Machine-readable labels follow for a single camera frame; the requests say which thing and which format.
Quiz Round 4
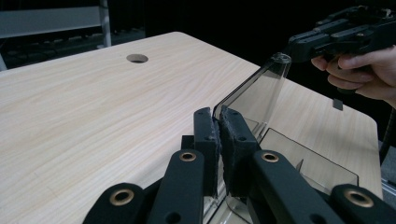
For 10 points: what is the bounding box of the white metal desk frame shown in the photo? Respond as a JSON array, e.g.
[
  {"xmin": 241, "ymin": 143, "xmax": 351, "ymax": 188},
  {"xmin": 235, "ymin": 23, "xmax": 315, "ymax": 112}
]
[{"xmin": 0, "ymin": 0, "xmax": 113, "ymax": 72}]

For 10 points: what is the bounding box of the dark tape piece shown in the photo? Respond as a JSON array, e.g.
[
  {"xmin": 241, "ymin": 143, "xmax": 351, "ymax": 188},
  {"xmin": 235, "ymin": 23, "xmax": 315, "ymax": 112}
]
[{"xmin": 332, "ymin": 98, "xmax": 345, "ymax": 112}]

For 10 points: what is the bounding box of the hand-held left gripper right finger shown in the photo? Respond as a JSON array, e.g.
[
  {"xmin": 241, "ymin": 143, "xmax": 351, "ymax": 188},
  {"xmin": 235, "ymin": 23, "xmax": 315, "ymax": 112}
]
[{"xmin": 219, "ymin": 105, "xmax": 345, "ymax": 224}]

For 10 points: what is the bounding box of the grey metal floor rail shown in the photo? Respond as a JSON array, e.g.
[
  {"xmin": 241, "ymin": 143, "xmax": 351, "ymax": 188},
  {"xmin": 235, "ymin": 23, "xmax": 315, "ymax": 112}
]
[{"xmin": 380, "ymin": 178, "xmax": 396, "ymax": 208}]

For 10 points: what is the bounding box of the clear plastic compartment box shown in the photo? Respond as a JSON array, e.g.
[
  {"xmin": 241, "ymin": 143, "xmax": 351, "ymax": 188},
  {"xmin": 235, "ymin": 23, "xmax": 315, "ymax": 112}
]
[{"xmin": 204, "ymin": 51, "xmax": 360, "ymax": 224}]

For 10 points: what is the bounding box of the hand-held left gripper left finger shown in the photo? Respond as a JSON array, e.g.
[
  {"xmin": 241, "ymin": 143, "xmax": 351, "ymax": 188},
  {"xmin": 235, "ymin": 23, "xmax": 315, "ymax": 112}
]
[{"xmin": 146, "ymin": 106, "xmax": 221, "ymax": 224}]

